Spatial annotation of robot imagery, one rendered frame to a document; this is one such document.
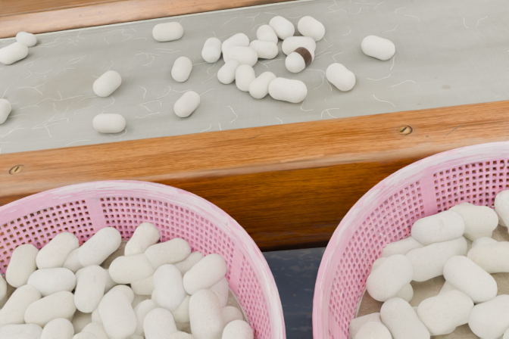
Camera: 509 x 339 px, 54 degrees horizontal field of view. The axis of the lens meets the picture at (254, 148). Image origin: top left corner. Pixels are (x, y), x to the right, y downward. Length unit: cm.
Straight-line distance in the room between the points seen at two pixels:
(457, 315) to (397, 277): 4
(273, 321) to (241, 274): 6
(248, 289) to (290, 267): 10
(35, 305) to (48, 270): 3
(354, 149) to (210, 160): 11
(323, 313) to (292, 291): 13
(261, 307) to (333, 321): 4
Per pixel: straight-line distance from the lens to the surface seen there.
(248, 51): 52
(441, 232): 34
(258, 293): 30
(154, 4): 71
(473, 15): 61
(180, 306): 33
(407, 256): 33
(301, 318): 38
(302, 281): 40
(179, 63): 53
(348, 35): 57
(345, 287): 31
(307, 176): 36
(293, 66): 50
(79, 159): 42
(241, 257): 31
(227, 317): 32
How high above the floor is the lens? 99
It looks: 38 degrees down
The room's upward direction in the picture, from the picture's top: 10 degrees counter-clockwise
